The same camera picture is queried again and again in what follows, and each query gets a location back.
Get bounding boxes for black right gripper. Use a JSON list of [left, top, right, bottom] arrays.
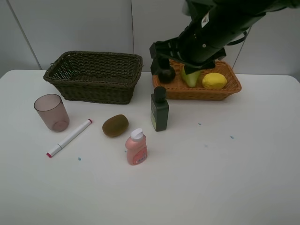
[[150, 21, 234, 75]]

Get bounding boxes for dark purple mangosteen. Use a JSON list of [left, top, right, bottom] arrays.
[[157, 67, 176, 83]]

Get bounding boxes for green red pear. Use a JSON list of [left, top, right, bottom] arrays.
[[180, 65, 201, 88]]

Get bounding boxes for yellow lemon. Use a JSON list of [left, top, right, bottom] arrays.
[[202, 73, 227, 90]]

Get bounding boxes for dark green square bottle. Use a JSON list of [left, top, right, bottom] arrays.
[[150, 86, 169, 132]]

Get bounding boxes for pink bottle white cap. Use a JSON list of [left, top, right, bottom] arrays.
[[125, 128, 148, 165]]

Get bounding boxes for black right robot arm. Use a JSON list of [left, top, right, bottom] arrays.
[[150, 0, 300, 75]]

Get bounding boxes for orange wicker basket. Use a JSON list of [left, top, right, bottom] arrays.
[[152, 60, 242, 101]]

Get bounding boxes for dark brown wicker basket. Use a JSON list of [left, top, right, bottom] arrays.
[[43, 51, 143, 105]]

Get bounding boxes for brown kiwi fruit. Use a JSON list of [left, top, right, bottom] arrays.
[[102, 114, 129, 137]]

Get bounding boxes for translucent pink plastic cup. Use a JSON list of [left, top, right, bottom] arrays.
[[34, 94, 69, 132]]

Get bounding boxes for white marker red caps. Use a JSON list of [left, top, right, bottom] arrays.
[[46, 119, 92, 158]]

